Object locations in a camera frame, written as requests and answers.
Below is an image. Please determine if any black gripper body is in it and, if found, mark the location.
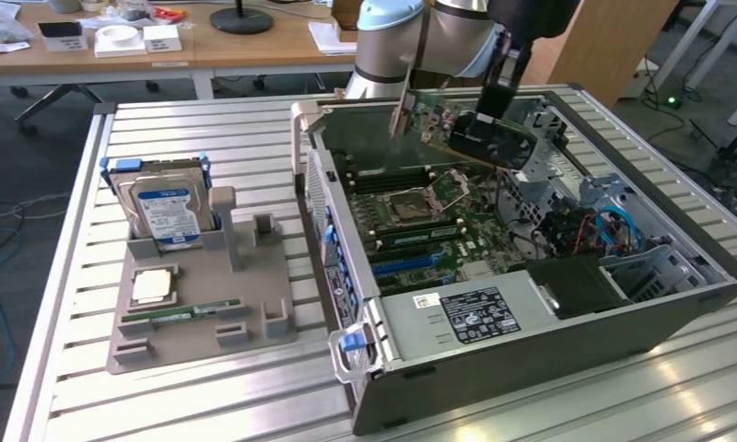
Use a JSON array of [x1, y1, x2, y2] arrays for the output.
[[488, 0, 583, 41]]

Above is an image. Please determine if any green graphics card black fan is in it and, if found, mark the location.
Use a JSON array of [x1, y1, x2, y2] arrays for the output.
[[387, 53, 540, 171]]

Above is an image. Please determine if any wooden cabinet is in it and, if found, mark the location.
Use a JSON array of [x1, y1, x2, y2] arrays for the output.
[[515, 0, 681, 105]]

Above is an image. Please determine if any metal socket cover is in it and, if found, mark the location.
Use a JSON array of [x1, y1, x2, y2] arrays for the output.
[[428, 169, 473, 213]]

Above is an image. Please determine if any perforated metal drive cage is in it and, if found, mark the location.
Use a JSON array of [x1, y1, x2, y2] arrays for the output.
[[496, 133, 591, 227]]

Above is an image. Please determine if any CPU socket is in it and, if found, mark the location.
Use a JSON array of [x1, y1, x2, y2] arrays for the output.
[[387, 189, 441, 227]]

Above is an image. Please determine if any green motherboard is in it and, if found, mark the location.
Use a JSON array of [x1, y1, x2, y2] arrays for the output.
[[335, 156, 529, 296]]

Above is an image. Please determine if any stack of white papers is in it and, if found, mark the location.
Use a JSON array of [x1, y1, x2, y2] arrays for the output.
[[307, 20, 360, 56]]

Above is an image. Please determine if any brown cardboard box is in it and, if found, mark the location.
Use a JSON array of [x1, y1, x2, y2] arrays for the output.
[[332, 0, 363, 31]]

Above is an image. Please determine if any blue expansion slot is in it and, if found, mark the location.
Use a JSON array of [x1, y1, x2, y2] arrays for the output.
[[369, 253, 447, 277]]

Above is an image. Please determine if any wooden desk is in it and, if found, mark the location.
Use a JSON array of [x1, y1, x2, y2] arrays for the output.
[[0, 0, 533, 100]]

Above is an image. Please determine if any black fan shroud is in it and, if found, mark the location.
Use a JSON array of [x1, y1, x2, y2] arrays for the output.
[[525, 255, 628, 321]]

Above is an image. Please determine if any black round lamp base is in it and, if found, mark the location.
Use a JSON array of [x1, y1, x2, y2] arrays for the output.
[[211, 0, 276, 34]]

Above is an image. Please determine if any metal disk bay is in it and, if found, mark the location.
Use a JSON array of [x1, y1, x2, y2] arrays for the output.
[[599, 245, 708, 303]]

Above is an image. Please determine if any grey power supply unit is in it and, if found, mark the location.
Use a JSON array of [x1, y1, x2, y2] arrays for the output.
[[377, 270, 557, 363]]

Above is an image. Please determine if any plain white box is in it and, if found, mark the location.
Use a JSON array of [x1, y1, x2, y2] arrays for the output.
[[143, 25, 181, 54]]

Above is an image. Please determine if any open grey PC case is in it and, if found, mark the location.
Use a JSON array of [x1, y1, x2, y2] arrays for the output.
[[289, 89, 737, 436]]

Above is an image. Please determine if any hard disk blue label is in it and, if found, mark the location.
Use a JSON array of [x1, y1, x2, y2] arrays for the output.
[[97, 154, 216, 253]]

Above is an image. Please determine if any silver CPU chip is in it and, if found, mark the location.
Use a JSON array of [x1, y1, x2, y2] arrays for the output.
[[129, 270, 175, 305]]

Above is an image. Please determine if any green RAM stick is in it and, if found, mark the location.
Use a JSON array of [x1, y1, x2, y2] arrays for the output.
[[121, 298, 244, 323]]

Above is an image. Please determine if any black office chair base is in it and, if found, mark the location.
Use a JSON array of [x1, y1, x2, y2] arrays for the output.
[[11, 81, 161, 137]]

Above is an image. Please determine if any white box black lid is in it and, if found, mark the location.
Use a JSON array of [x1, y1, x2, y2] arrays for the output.
[[39, 21, 89, 52]]

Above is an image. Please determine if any grey parts rack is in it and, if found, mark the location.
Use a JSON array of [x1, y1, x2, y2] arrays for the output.
[[104, 185, 300, 375]]

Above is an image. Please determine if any clear plastic bag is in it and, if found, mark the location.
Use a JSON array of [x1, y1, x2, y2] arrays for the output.
[[0, 2, 36, 42]]

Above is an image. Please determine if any white table frame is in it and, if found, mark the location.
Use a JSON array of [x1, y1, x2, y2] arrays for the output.
[[651, 0, 737, 125]]

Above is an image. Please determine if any blue wire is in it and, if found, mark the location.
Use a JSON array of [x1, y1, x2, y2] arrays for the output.
[[592, 206, 644, 252]]

